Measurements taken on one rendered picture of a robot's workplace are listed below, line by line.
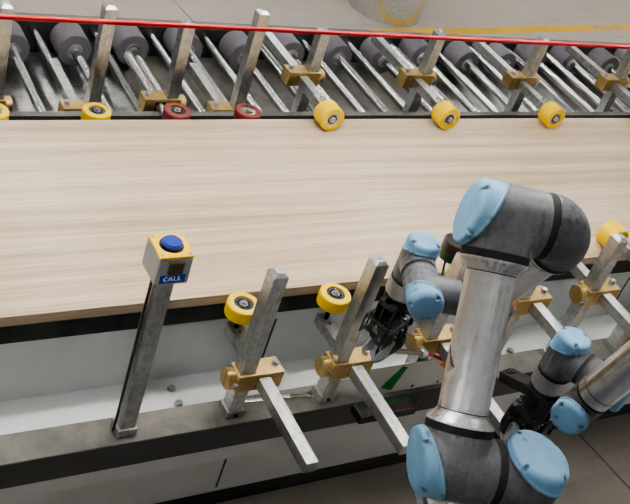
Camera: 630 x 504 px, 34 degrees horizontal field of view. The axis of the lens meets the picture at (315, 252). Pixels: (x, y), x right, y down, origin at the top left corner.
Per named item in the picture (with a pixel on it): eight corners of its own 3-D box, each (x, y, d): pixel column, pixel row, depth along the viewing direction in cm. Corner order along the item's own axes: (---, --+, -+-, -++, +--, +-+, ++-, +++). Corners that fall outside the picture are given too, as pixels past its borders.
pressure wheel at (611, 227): (602, 246, 297) (613, 255, 303) (623, 227, 295) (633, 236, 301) (590, 234, 301) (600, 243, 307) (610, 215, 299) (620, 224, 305)
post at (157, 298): (136, 435, 221) (179, 279, 195) (114, 439, 218) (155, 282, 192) (129, 420, 224) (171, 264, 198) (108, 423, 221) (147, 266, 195)
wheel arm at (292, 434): (314, 473, 215) (320, 460, 212) (300, 476, 213) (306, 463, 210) (235, 331, 242) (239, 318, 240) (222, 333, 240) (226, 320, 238)
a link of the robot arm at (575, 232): (622, 196, 171) (498, 287, 215) (562, 181, 168) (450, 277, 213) (622, 259, 166) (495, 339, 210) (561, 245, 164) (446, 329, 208)
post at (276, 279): (235, 429, 237) (290, 274, 209) (221, 432, 235) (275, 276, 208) (229, 418, 239) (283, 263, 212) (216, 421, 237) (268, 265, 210)
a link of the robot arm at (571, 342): (586, 355, 209) (552, 331, 212) (563, 392, 215) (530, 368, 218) (602, 341, 214) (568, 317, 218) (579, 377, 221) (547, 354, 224)
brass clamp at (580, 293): (614, 304, 276) (622, 290, 273) (578, 309, 269) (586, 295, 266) (600, 289, 280) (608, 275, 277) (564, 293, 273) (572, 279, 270)
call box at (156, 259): (186, 286, 195) (195, 255, 191) (152, 289, 192) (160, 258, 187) (173, 262, 200) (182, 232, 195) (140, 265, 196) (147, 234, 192)
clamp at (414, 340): (455, 351, 256) (462, 336, 253) (412, 357, 249) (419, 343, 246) (444, 335, 260) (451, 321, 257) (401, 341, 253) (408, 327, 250)
